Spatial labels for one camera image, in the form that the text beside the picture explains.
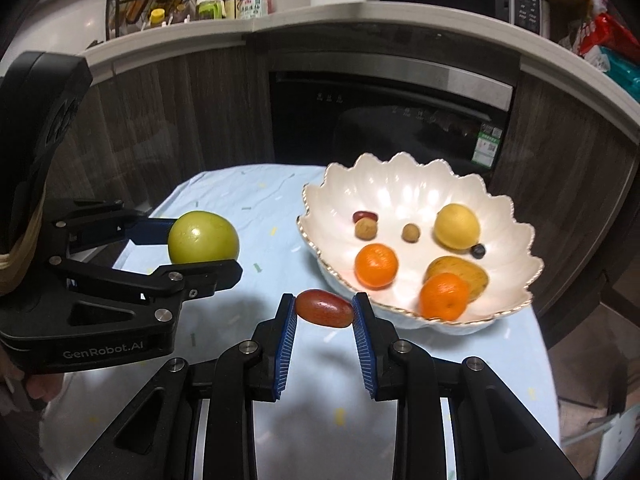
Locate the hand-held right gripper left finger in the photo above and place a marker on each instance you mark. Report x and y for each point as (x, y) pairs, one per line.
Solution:
(286, 340)

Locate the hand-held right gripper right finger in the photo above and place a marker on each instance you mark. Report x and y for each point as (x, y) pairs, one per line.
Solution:
(364, 345)

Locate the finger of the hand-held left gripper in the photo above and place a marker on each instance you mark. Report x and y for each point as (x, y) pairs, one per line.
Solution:
(200, 280)
(145, 230)

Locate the green round fruit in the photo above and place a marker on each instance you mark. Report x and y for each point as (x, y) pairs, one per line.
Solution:
(202, 237)

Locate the red cherry tomato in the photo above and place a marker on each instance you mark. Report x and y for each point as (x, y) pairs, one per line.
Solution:
(324, 308)

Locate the orange mandarin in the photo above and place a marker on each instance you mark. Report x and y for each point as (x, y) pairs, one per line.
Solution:
(444, 296)
(376, 266)

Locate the brown longan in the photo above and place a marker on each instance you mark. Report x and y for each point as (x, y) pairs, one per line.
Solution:
(411, 233)
(365, 230)

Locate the yellow mango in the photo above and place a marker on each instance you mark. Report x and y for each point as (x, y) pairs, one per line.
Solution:
(462, 270)

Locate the dark blueberry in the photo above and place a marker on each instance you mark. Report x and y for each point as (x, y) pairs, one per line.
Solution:
(479, 251)

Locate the white scalloped bowl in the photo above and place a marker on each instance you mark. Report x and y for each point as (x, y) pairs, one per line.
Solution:
(400, 185)

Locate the person's left hand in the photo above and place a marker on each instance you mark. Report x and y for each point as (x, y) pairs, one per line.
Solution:
(42, 387)

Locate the light blue patterned tablecloth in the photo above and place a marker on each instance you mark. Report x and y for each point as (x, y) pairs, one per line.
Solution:
(320, 390)

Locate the beige elastic band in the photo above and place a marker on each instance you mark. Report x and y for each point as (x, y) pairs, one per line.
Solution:
(22, 245)

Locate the small red date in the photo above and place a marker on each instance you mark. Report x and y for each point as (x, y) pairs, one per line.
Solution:
(365, 216)

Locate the dark wood cabinet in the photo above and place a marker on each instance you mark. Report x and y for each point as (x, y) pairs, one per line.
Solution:
(200, 110)
(560, 160)

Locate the yellow lemon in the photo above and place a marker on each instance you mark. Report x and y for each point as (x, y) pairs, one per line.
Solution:
(456, 226)

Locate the yellow cap bottle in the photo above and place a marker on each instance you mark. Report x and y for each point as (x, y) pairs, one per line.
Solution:
(157, 17)

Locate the black built-in oven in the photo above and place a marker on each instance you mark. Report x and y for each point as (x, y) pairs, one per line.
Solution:
(380, 125)

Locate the green white sticker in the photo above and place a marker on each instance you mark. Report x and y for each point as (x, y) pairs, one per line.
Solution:
(487, 147)

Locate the white kitchen countertop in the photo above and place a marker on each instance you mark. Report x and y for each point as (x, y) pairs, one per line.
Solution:
(350, 15)

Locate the teal packet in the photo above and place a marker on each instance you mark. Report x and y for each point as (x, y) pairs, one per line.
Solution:
(625, 67)

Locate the red snack packet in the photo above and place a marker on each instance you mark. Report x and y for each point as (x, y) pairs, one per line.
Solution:
(610, 35)

